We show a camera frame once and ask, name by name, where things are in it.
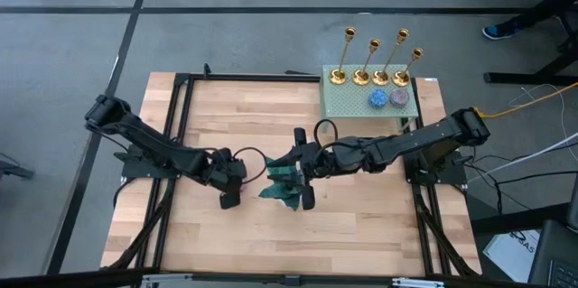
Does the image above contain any black floor cable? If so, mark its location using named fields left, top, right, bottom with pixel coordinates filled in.
left=451, top=156, right=578, bottom=217

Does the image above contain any green perforated metal shelf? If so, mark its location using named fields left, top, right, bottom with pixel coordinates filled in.
left=320, top=64, right=420, bottom=135

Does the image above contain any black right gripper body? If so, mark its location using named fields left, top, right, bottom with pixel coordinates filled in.
left=293, top=127, right=336, bottom=211

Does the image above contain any green artificial snake plant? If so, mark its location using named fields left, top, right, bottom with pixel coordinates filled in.
left=257, top=156, right=304, bottom=211

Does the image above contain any white printed box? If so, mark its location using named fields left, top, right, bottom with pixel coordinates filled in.
left=481, top=228, right=542, bottom=283

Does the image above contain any person's leg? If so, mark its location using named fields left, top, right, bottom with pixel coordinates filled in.
left=514, top=0, right=578, bottom=27

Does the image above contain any short gold candle holder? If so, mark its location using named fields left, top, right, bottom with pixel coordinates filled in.
left=390, top=47, right=425, bottom=88

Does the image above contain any black cable bundle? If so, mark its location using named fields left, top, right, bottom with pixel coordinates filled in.
left=415, top=183, right=480, bottom=278
left=107, top=178, right=178, bottom=272

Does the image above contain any purple patterned candle tin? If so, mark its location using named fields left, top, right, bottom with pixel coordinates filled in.
left=388, top=88, right=411, bottom=108

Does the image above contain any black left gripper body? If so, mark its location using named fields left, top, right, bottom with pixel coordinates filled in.
left=205, top=147, right=248, bottom=210

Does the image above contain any white round plant pot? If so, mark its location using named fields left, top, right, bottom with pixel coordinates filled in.
left=277, top=197, right=303, bottom=211

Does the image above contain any black laptop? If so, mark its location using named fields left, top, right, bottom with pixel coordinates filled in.
left=527, top=219, right=578, bottom=288

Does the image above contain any thick white floor cable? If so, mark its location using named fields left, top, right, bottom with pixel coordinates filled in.
left=469, top=132, right=578, bottom=181

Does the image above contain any black crossbar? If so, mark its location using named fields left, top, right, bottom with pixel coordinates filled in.
left=0, top=268, right=578, bottom=288

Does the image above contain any black aluminium table frame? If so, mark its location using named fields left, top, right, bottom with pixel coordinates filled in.
left=101, top=62, right=482, bottom=280

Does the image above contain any tall gold candle holder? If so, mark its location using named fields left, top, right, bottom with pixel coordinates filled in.
left=328, top=26, right=358, bottom=86
left=371, top=27, right=411, bottom=87

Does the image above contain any medium gold candle holder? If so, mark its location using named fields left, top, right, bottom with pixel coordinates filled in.
left=351, top=38, right=383, bottom=87

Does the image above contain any black desk leg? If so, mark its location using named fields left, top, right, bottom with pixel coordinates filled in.
left=483, top=7, right=578, bottom=87
left=469, top=201, right=571, bottom=237

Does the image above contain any person's foot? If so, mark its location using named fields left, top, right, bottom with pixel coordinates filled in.
left=481, top=17, right=525, bottom=41

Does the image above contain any yellow extension cable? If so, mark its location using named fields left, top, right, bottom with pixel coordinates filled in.
left=473, top=80, right=578, bottom=120

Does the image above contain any silver metal bracket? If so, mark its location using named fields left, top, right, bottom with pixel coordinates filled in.
left=140, top=273, right=193, bottom=288
left=391, top=277, right=446, bottom=288

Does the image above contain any grey stand foot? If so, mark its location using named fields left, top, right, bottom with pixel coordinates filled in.
left=0, top=152, right=36, bottom=181

